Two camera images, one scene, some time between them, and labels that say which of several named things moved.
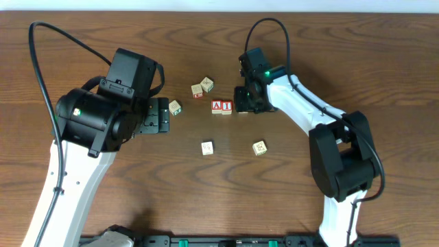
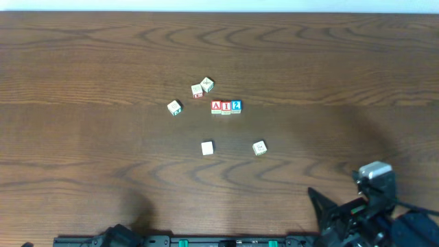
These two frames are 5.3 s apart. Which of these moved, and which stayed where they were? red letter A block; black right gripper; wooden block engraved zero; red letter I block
Moved: black right gripper
Stayed: wooden block engraved zero; red letter A block; red letter I block
